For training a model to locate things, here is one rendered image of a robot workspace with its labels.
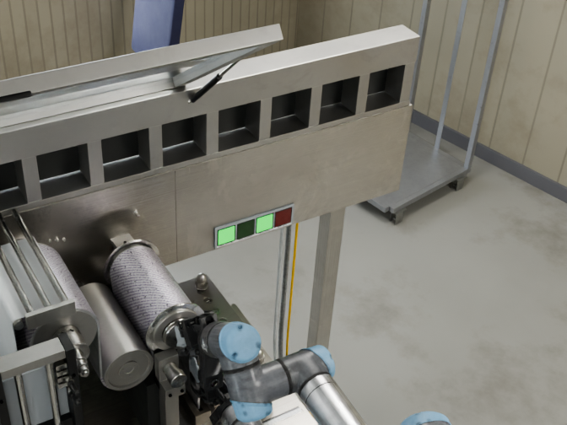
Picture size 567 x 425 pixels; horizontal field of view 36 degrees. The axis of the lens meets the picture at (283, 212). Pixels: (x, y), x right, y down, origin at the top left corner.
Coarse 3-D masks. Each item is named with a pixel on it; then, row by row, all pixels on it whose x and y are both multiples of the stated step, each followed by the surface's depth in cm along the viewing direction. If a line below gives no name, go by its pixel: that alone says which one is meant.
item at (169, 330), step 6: (180, 318) 196; (168, 324) 195; (174, 324) 195; (180, 324) 195; (168, 330) 195; (174, 330) 195; (162, 336) 197; (168, 336) 195; (174, 336) 197; (168, 342) 196; (174, 342) 198
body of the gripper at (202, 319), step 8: (208, 312) 186; (176, 320) 187; (184, 320) 183; (192, 320) 185; (200, 320) 179; (208, 320) 180; (216, 320) 180; (184, 328) 184; (192, 328) 184; (200, 328) 180; (184, 336) 187; (192, 336) 184; (200, 336) 178; (192, 344) 183; (200, 344) 178; (192, 352) 184
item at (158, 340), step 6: (174, 312) 195; (180, 312) 195; (186, 312) 196; (192, 312) 197; (168, 318) 194; (174, 318) 195; (162, 324) 194; (156, 330) 194; (162, 330) 195; (156, 336) 196; (156, 342) 197; (162, 342) 198; (162, 348) 199; (168, 348) 200
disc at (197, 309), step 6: (174, 306) 194; (180, 306) 195; (186, 306) 196; (192, 306) 197; (198, 306) 198; (162, 312) 193; (168, 312) 194; (198, 312) 199; (156, 318) 193; (162, 318) 194; (150, 324) 194; (156, 324) 194; (150, 330) 194; (150, 336) 195; (150, 342) 196; (150, 348) 198; (156, 348) 199
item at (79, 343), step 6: (60, 330) 180; (66, 330) 180; (72, 330) 181; (78, 330) 183; (54, 336) 180; (72, 336) 179; (78, 336) 180; (72, 342) 178; (78, 342) 178; (84, 342) 179; (78, 348) 179; (84, 348) 179; (84, 354) 180
